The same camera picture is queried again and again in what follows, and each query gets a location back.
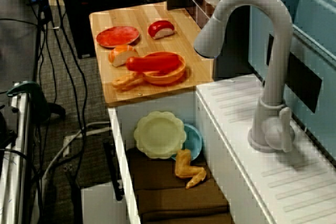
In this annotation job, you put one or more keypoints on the orange toy frying pan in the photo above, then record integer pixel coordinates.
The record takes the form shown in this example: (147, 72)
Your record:
(162, 77)

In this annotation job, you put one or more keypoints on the red toy sausage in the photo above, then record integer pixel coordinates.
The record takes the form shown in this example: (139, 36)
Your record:
(152, 62)

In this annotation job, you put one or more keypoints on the orange bread slice toy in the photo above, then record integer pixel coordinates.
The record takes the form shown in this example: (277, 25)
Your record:
(119, 56)

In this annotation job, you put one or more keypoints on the red tuna sushi toy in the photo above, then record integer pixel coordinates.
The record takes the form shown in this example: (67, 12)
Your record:
(160, 28)

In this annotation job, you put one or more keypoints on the pale yellow scalloped plate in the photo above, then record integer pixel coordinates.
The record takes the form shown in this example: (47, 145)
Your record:
(157, 134)

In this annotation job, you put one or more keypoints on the light blue toy plate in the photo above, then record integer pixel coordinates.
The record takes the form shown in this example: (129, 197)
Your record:
(194, 140)

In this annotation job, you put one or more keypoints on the long wooden countertop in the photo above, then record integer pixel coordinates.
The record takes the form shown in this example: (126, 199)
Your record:
(118, 96)

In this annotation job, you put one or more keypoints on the white toy sink unit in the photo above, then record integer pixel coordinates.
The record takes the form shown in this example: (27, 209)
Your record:
(223, 142)

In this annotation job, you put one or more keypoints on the toy chicken wing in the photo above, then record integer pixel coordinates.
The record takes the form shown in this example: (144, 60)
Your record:
(183, 167)

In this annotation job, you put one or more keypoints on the red toy plate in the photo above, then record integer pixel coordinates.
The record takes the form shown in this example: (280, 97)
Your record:
(118, 36)

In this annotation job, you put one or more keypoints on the black upright panel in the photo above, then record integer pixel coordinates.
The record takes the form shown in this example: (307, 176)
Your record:
(236, 51)

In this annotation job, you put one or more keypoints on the dark tiled backsplash panel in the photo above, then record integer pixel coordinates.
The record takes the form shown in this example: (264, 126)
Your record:
(199, 11)

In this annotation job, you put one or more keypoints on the brown folded cloth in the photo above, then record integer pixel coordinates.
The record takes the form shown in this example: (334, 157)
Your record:
(170, 203)

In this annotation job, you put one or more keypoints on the black computer tower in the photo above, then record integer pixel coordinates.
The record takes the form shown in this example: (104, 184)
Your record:
(99, 11)

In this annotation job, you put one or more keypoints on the grey toy faucet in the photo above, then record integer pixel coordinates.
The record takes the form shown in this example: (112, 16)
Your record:
(278, 51)

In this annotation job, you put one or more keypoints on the black tape patch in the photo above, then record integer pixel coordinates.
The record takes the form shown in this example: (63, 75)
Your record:
(302, 82)

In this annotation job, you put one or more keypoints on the black device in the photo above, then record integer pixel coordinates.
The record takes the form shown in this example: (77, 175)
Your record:
(5, 132)

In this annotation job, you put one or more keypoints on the teal plastic bin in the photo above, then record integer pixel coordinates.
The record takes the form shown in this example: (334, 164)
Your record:
(315, 11)

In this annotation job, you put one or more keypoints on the aluminium frame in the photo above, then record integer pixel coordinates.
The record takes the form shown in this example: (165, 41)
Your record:
(15, 182)

